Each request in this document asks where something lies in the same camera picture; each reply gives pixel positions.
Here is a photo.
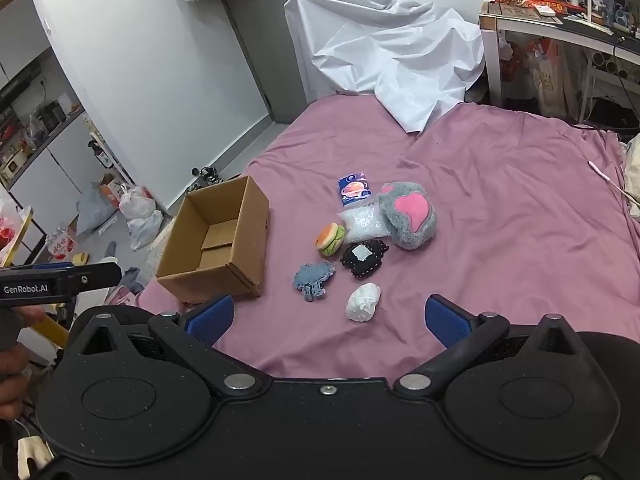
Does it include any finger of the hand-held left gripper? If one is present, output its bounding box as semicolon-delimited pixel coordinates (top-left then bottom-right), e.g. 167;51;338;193
47;260;123;295

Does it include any pink bed sheet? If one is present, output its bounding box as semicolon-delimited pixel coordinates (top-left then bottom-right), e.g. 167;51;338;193
135;94;640;381

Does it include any white plastic bag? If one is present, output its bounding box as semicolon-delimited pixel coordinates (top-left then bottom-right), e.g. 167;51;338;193
119;185;164;252

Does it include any clear bag of white beads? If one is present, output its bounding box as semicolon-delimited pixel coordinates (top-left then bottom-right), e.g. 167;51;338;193
339;204;391;246

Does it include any black embroidered pouch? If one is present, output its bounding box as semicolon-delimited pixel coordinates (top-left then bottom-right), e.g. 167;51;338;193
340;240;389;278

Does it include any blue-grey fuzzy patch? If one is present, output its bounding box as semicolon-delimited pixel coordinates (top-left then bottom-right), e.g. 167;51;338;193
292;261;336;302

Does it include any red and white packet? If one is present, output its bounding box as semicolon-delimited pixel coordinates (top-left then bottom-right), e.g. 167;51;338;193
45;225;79;262

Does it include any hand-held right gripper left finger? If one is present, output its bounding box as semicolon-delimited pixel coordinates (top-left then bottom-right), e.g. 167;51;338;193
70;294;266;401

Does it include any brown cardboard box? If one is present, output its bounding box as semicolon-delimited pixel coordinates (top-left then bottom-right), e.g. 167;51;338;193
156;175;271;305

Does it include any person's left hand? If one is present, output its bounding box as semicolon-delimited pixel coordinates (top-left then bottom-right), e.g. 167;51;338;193
0;306;47;421

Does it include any cream pillow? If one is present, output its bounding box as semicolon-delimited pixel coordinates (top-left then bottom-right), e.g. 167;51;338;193
621;132;640;218

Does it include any burger plush toy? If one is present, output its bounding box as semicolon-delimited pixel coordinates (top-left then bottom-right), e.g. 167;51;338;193
315;222;347;257

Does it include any grey plastic bag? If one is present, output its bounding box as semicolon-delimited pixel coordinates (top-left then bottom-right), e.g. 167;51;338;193
75;182;119;238

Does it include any white desk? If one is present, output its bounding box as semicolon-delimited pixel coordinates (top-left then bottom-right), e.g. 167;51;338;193
479;0;640;122

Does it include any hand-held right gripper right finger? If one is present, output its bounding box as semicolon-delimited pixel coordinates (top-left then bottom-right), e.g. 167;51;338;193
394;294;581;401

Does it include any grey plush paw pink heart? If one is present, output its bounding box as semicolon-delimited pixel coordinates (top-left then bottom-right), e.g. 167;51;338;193
377;181;437;251

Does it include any white draped sheet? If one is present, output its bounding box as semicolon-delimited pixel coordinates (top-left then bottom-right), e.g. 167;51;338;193
284;0;486;135

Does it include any white cable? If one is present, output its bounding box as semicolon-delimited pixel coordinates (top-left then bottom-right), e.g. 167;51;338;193
587;160;632;202

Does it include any white crumpled soft lump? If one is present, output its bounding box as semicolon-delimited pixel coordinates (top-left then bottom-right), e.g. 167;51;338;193
346;283;382;323

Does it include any white cabinet with open shelf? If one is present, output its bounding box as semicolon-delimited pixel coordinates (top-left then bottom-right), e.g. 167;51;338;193
0;0;136;266

